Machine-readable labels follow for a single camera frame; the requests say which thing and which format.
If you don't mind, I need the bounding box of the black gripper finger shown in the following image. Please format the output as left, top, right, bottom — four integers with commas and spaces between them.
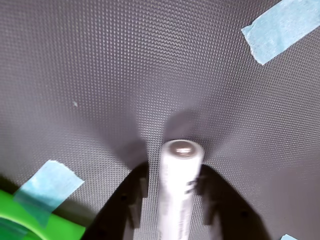
196, 164, 273, 240
82, 162, 151, 240

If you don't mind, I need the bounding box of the white cylindrical battery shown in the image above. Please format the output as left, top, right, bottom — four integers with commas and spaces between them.
156, 139, 204, 240

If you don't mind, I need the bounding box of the dark grey rubber mat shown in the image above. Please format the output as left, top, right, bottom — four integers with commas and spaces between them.
0, 0, 320, 240

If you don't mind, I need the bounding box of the long blue tape strip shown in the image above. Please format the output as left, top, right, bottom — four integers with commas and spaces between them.
12, 159, 86, 229

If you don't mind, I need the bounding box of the green battery holder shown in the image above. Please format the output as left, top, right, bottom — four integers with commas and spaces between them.
0, 176, 87, 240

